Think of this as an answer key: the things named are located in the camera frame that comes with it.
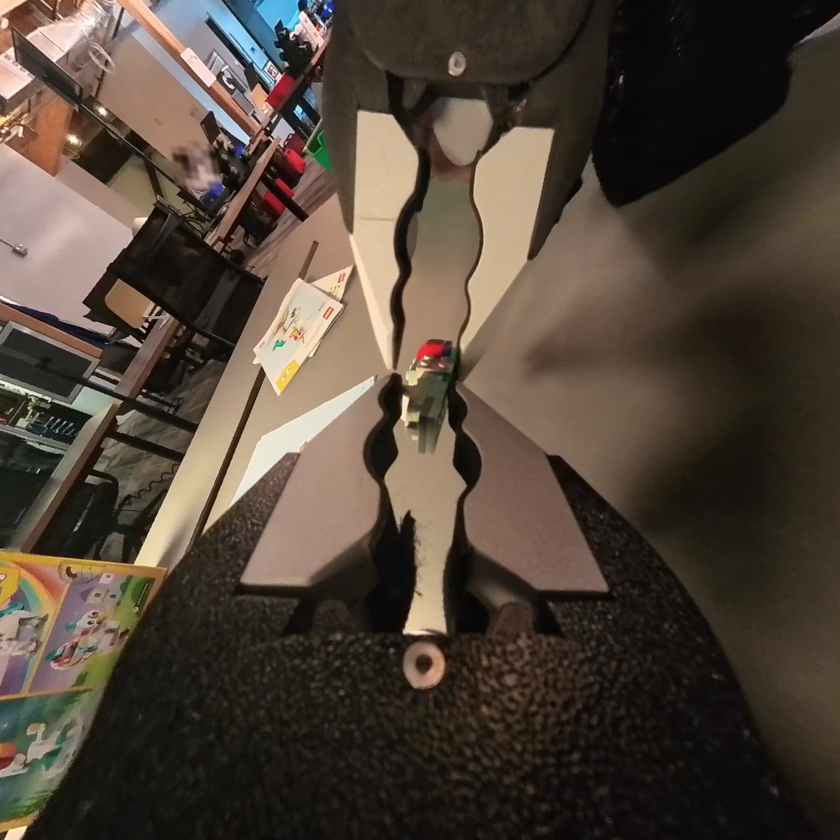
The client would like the grey framed monitor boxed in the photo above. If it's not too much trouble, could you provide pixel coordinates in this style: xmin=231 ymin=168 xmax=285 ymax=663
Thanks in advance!
xmin=0 ymin=322 xmax=102 ymax=404

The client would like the black computer monitor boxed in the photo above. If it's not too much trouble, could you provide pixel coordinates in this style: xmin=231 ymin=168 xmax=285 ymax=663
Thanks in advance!
xmin=10 ymin=29 xmax=86 ymax=109

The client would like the open lego instruction booklet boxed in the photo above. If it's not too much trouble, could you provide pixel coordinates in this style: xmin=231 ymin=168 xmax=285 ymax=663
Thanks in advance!
xmin=230 ymin=374 xmax=378 ymax=506

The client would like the white and red lego model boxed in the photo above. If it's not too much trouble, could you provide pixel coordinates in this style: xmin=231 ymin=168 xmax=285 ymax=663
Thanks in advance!
xmin=402 ymin=338 xmax=460 ymax=455

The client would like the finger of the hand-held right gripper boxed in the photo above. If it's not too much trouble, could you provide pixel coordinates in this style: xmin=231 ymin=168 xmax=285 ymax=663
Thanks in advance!
xmin=338 ymin=108 xmax=434 ymax=368
xmin=457 ymin=125 xmax=560 ymax=352

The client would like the yellow lego set box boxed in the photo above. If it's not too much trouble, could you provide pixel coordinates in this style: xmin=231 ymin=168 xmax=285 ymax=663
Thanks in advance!
xmin=0 ymin=551 xmax=168 ymax=840

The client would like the closed booklet with yellow corner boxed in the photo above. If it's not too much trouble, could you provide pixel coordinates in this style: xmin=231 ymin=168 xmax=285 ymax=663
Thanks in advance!
xmin=252 ymin=279 xmax=345 ymax=396

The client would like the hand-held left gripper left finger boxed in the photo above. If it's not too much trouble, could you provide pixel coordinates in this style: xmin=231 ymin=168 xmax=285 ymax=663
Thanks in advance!
xmin=239 ymin=374 xmax=403 ymax=627

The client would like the person's right forearm black sleeve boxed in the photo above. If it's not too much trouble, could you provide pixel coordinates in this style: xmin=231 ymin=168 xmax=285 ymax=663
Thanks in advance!
xmin=591 ymin=0 xmax=840 ymax=207

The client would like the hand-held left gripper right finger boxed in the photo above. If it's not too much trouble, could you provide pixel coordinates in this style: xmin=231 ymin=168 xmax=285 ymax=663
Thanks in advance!
xmin=448 ymin=382 xmax=613 ymax=627

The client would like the tan wooden chair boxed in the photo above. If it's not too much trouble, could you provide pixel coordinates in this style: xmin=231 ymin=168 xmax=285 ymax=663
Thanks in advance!
xmin=104 ymin=281 xmax=148 ymax=329

